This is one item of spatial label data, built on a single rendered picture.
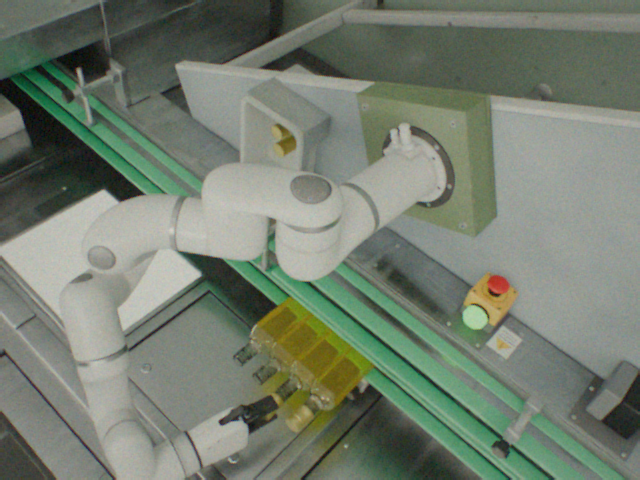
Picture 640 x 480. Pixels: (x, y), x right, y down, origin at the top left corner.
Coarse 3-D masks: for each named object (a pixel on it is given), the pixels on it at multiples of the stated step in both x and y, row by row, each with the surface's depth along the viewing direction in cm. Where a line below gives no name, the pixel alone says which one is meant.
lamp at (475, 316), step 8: (472, 304) 116; (464, 312) 115; (472, 312) 114; (480, 312) 114; (464, 320) 116; (472, 320) 114; (480, 320) 113; (488, 320) 115; (472, 328) 116; (480, 328) 115
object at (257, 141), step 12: (252, 108) 132; (264, 108) 126; (252, 120) 135; (264, 120) 138; (276, 120) 125; (252, 132) 137; (264, 132) 140; (300, 132) 123; (252, 144) 140; (264, 144) 143; (300, 144) 124; (252, 156) 143; (264, 156) 146; (276, 156) 144; (288, 156) 141; (300, 156) 126; (288, 168) 143; (300, 168) 129
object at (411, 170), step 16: (400, 128) 101; (400, 144) 103; (416, 144) 104; (384, 160) 102; (400, 160) 102; (416, 160) 102; (432, 160) 103; (368, 176) 99; (384, 176) 99; (400, 176) 100; (416, 176) 101; (432, 176) 104; (368, 192) 96; (384, 192) 98; (400, 192) 99; (416, 192) 102; (432, 192) 107; (384, 208) 97; (400, 208) 100; (384, 224) 100
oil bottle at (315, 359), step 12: (324, 336) 128; (336, 336) 129; (312, 348) 126; (324, 348) 126; (336, 348) 127; (300, 360) 124; (312, 360) 124; (324, 360) 125; (288, 372) 124; (300, 372) 123; (312, 372) 123; (300, 384) 123
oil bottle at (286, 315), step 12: (288, 300) 133; (276, 312) 131; (288, 312) 131; (300, 312) 131; (264, 324) 129; (276, 324) 129; (288, 324) 129; (252, 336) 127; (264, 336) 127; (276, 336) 127; (264, 348) 127
